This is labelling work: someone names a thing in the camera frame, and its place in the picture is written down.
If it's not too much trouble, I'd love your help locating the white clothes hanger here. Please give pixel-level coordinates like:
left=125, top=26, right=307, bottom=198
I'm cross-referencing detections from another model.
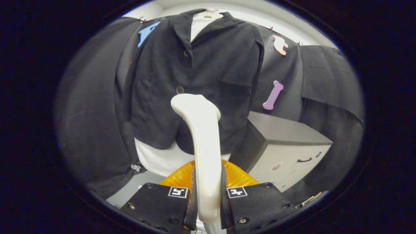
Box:
left=194, top=6, right=224, bottom=20

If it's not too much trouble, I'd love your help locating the white garment steamer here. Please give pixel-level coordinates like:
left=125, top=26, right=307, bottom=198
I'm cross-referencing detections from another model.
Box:
left=171, top=94, right=228, bottom=234

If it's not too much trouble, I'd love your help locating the grey cabinet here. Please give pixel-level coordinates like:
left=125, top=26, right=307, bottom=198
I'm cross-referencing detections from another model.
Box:
left=239, top=111, right=334, bottom=193

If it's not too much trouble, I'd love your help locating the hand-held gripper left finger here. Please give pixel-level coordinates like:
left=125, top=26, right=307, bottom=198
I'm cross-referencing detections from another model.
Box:
left=119, top=159, right=198, bottom=234

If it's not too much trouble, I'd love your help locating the black backdrop cloth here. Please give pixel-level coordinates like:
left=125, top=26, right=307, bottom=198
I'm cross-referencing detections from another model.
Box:
left=54, top=16, right=365, bottom=199

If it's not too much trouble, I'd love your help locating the white shirt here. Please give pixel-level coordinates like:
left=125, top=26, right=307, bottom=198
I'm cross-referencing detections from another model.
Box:
left=134, top=13, right=232, bottom=178

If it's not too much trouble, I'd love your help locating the black jacket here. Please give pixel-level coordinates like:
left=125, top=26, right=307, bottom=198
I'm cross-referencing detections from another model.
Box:
left=114, top=9, right=265, bottom=155

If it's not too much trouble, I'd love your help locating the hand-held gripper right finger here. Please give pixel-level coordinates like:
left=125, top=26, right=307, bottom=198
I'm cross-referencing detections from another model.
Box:
left=220, top=159, right=298, bottom=234

